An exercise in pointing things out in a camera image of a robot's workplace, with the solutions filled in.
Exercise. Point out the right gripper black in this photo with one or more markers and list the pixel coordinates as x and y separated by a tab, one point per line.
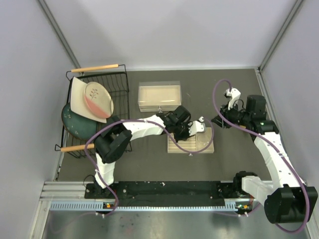
225	112

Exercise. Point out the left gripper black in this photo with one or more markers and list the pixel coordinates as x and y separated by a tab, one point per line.
177	138

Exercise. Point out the beige velvet jewelry tray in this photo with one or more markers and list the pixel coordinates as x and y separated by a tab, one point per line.
194	143

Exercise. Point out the clear acrylic jewelry box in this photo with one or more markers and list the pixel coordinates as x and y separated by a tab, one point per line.
162	96

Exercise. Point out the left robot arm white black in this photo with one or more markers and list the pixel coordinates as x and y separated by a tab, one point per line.
111	144

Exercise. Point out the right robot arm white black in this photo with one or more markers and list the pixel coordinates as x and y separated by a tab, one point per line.
285	201

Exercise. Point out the round pink cream plate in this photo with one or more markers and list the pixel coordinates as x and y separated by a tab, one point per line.
98	100

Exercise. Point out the dark green round plate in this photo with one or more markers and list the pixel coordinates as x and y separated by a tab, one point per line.
78	126

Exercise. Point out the square cream plate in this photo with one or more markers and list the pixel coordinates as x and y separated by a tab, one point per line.
78	103

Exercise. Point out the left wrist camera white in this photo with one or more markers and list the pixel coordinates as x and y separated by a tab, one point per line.
197	126

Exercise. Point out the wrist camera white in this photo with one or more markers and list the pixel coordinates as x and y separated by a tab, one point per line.
233	96
197	126

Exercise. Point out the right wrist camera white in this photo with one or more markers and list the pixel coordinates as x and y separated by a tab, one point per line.
233	96

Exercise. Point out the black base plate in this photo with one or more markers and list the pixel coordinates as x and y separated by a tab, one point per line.
132	189

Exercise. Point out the black wire dish rack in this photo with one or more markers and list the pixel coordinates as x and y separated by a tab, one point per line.
116	83

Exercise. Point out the grey slotted cable duct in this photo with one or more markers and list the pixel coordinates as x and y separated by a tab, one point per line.
229	206

